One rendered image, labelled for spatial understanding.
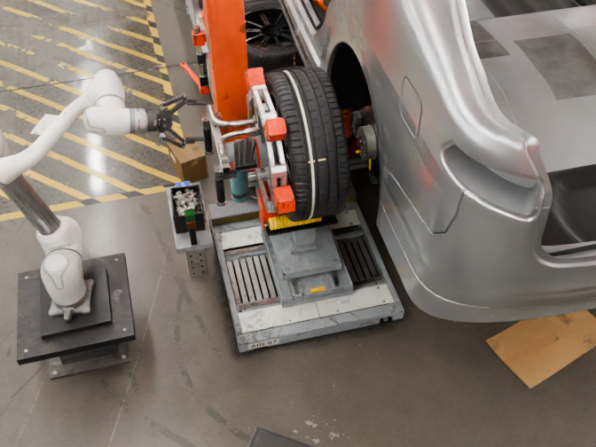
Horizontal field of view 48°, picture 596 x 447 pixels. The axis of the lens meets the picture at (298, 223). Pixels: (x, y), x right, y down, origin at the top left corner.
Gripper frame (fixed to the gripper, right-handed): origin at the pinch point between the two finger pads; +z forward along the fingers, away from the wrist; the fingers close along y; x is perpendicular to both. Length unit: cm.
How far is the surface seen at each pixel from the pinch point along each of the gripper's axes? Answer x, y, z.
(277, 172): 3.1, -21.8, 31.8
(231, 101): 68, -11, 27
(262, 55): 163, -7, 67
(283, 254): 46, -82, 53
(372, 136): 18, -11, 78
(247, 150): 10.1, -14.8, 21.0
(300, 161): -0.9, -16.0, 39.7
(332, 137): 0, -6, 52
